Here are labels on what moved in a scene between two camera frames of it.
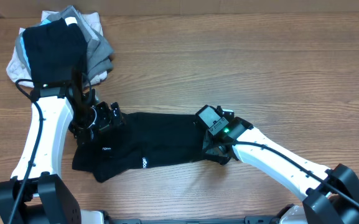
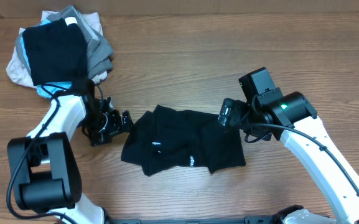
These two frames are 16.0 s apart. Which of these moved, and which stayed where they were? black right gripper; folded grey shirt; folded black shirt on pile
Moved: black right gripper
Stayed: folded grey shirt; folded black shirt on pile
